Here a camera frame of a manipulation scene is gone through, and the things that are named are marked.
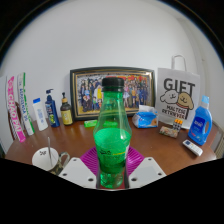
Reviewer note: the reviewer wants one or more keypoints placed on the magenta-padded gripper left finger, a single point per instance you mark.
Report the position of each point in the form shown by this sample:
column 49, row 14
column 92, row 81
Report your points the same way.
column 78, row 173

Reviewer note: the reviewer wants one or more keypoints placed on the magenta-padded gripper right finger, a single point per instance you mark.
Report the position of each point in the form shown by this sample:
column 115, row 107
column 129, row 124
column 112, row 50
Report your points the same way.
column 147, row 172

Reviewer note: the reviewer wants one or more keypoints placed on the green plastic drink bottle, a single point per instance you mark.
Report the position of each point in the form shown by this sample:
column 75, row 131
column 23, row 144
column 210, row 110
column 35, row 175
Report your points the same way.
column 112, row 143

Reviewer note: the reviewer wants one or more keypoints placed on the white spoon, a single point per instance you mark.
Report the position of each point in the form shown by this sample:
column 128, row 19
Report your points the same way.
column 49, row 150

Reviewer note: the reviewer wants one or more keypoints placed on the small patterned snack packet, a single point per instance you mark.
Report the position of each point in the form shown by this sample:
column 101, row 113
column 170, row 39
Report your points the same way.
column 168, row 132

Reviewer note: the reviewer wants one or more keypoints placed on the small green packet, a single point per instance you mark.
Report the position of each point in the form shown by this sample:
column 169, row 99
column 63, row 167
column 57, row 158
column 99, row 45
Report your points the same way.
column 90, row 123

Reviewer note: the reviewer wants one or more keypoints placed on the white remote control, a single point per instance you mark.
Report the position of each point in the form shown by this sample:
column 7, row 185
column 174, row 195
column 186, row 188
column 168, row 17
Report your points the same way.
column 192, row 147

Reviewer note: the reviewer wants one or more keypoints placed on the blue tissue pack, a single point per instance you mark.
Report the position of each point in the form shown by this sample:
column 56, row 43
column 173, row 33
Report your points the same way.
column 145, row 118

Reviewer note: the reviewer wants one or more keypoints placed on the amber bottle with yellow label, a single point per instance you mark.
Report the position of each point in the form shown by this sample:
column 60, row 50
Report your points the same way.
column 66, row 115

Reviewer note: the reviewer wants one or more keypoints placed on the dark blue pump bottle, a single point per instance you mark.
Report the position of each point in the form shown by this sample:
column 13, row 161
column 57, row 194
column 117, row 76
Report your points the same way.
column 52, row 113

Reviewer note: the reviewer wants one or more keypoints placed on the white bottle with blue cap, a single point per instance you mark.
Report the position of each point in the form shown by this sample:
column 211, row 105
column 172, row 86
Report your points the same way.
column 40, row 116

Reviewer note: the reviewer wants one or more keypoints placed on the blue detergent bottle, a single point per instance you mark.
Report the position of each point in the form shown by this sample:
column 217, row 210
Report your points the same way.
column 200, row 125

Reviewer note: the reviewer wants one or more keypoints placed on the framed group photo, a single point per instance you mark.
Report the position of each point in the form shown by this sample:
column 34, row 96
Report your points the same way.
column 86, row 93

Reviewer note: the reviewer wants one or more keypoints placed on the white paper gift bag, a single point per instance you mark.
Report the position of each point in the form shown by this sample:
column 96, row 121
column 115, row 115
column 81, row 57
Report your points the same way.
column 178, row 96

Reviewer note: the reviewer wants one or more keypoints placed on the white and green tube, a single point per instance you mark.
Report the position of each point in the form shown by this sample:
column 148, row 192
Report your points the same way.
column 26, row 106

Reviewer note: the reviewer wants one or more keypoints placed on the pink and white tube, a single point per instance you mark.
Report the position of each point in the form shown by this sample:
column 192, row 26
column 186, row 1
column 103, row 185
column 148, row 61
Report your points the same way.
column 15, row 113

